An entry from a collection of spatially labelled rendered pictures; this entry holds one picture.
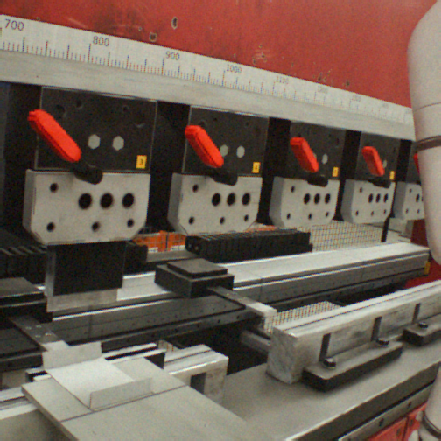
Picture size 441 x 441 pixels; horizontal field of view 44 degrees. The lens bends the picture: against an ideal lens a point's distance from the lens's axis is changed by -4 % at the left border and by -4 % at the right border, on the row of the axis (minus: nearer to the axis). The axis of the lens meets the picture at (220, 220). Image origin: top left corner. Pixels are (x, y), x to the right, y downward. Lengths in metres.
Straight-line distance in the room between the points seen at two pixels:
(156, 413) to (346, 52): 0.62
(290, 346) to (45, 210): 0.58
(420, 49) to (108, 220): 0.39
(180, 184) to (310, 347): 0.48
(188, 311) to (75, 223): 0.58
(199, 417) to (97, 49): 0.42
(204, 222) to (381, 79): 0.47
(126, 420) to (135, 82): 0.37
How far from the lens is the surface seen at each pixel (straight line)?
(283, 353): 1.05
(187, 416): 0.66
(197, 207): 0.73
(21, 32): 0.58
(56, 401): 0.67
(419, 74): 0.64
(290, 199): 0.87
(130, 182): 0.66
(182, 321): 1.17
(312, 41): 0.88
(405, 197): 1.19
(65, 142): 0.56
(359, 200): 1.04
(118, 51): 0.64
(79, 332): 1.02
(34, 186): 0.60
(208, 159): 0.68
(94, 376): 0.72
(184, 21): 0.70
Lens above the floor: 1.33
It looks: 10 degrees down
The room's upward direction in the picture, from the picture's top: 8 degrees clockwise
